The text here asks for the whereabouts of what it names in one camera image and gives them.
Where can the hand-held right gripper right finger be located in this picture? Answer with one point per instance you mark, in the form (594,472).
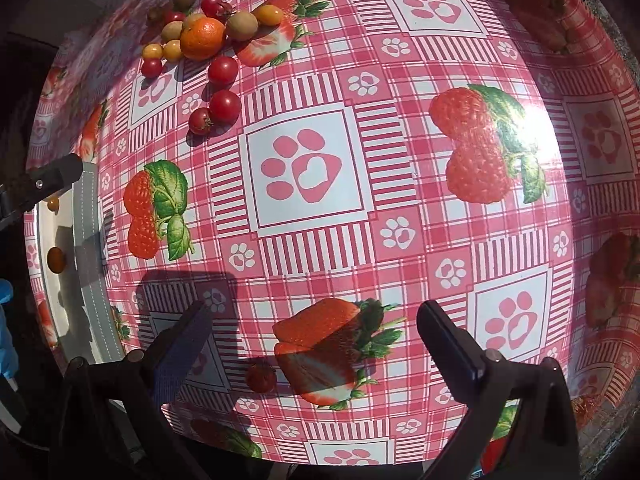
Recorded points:
(450,345)

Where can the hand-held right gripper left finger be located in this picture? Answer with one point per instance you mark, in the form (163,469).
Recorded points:
(184,347)

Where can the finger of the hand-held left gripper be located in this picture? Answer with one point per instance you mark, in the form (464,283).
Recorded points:
(52,175)

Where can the red cherry tomato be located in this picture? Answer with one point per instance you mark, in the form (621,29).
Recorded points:
(227,9)
(222,70)
(224,106)
(211,6)
(175,17)
(151,67)
(260,377)
(201,120)

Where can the white bin with grey rim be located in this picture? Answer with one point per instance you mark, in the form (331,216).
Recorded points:
(90,260)

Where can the person's left hand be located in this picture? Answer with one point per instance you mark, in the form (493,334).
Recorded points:
(6,320)

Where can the yellow cherry tomato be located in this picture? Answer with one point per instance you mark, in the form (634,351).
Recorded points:
(152,50)
(172,50)
(52,203)

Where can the orange cherry tomato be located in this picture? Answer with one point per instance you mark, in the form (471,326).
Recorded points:
(268,15)
(56,259)

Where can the red checked strawberry print tablecloth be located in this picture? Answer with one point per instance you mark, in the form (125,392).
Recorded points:
(400,210)

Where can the orange tangerine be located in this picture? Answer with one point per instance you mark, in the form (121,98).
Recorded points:
(202,38)

